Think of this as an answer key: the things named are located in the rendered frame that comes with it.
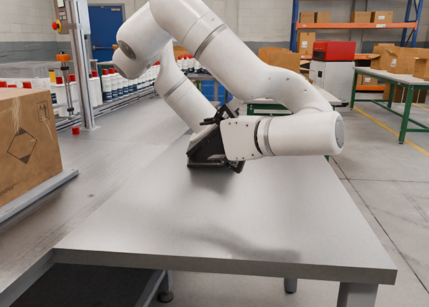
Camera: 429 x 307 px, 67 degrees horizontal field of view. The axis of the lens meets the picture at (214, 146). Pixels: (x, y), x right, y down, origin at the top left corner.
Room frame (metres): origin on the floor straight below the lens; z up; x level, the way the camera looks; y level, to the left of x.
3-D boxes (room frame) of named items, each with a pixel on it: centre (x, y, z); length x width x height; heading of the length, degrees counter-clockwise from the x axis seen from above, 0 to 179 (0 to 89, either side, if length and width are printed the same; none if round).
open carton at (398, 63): (4.89, -2.73, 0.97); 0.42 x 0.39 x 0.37; 82
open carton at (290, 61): (2.89, -0.58, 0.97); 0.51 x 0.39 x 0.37; 90
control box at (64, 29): (1.67, 0.69, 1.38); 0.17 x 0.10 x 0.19; 42
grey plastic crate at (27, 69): (3.56, 1.98, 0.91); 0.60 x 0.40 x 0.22; 178
